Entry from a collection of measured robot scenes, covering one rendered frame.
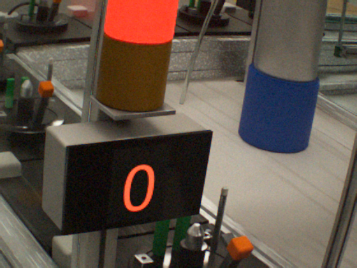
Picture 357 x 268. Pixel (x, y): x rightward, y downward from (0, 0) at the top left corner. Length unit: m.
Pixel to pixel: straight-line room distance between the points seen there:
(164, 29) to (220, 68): 1.48
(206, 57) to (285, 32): 0.47
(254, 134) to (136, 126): 1.03
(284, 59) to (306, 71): 0.06
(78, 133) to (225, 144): 1.06
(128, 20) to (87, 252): 0.21
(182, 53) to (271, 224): 0.72
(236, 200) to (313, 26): 0.40
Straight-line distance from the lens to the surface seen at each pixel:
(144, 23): 0.54
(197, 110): 1.77
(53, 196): 0.58
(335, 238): 0.98
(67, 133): 0.56
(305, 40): 1.55
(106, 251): 0.66
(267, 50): 1.57
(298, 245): 1.27
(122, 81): 0.55
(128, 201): 0.58
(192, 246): 0.87
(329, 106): 1.91
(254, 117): 1.60
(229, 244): 0.81
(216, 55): 1.99
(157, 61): 0.55
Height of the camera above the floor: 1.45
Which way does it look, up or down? 22 degrees down
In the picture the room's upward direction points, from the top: 8 degrees clockwise
